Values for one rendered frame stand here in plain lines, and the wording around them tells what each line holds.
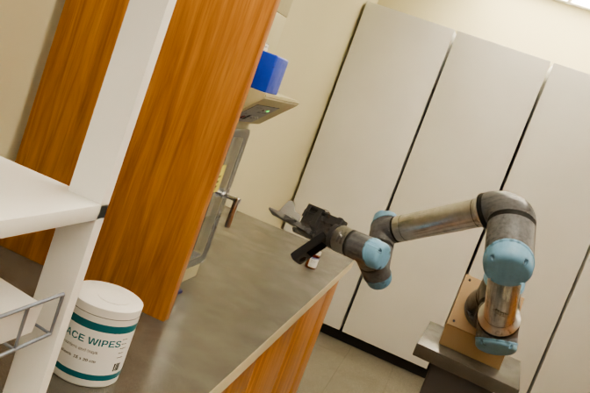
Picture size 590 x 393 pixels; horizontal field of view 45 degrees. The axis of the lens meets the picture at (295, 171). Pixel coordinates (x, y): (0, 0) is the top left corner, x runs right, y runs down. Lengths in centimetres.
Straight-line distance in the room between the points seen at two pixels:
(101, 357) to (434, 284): 365
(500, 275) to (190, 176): 77
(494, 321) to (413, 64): 291
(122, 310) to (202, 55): 62
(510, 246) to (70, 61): 112
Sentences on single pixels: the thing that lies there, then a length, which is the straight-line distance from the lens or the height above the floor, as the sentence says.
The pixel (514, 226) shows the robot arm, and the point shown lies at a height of 141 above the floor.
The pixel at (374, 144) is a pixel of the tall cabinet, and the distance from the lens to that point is 475.
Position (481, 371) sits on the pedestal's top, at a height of 94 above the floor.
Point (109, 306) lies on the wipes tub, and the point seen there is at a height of 109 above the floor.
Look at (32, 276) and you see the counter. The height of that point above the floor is 94.
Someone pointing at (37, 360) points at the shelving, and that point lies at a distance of 92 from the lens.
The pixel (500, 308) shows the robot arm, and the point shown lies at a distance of 199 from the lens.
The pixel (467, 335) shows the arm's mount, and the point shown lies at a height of 100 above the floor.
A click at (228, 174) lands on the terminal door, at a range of 196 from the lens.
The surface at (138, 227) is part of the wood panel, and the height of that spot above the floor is 112.
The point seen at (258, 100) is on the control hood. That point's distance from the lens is 167.
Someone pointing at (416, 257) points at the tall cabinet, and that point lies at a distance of 477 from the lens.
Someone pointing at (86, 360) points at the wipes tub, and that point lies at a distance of 133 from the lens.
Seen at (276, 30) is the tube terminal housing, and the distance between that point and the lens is 195.
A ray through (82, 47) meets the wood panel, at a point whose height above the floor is 146.
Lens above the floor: 157
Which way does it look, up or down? 7 degrees down
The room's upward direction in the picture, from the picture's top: 20 degrees clockwise
